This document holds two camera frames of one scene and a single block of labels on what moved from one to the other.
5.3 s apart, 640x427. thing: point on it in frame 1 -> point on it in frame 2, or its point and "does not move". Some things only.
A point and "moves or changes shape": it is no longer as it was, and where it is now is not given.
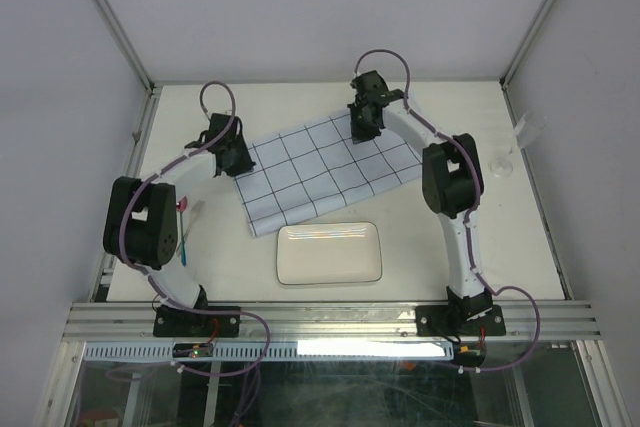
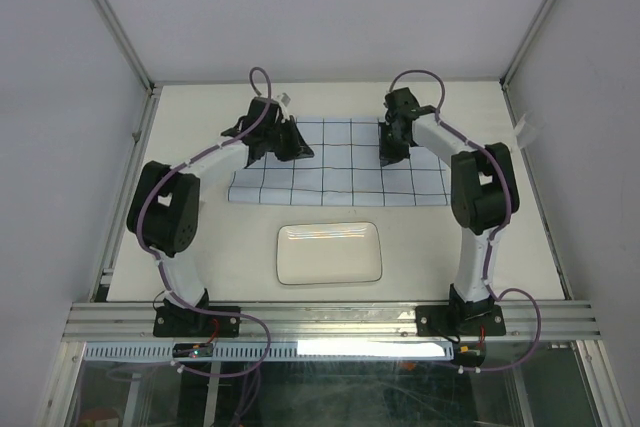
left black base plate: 170,323 does not move
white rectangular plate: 333,252 does not move
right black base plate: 458,320 does not move
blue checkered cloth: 318,170 moves or changes shape
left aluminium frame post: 124,35 does not move
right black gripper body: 361,128 -> 391,148
